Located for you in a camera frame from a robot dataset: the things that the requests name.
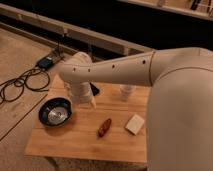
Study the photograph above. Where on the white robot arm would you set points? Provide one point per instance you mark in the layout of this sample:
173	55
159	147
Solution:
179	132

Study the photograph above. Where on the brown sausage-shaped object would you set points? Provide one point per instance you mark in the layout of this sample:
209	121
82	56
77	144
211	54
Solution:
104	127

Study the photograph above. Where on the black smartphone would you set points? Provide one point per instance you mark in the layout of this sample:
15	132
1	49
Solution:
94	89

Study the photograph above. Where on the black power adapter box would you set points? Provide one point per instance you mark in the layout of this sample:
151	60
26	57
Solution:
45	63

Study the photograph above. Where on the black bowl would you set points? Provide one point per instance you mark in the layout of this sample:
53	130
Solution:
55	112

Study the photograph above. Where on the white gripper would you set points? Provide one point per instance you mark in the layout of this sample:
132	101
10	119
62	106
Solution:
81	93

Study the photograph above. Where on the wooden table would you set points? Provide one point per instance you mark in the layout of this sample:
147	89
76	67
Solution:
78	137

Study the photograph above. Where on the white sponge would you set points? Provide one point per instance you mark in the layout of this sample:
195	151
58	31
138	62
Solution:
135	124

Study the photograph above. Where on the white plastic cup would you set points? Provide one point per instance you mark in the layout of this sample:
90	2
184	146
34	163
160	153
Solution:
126	91

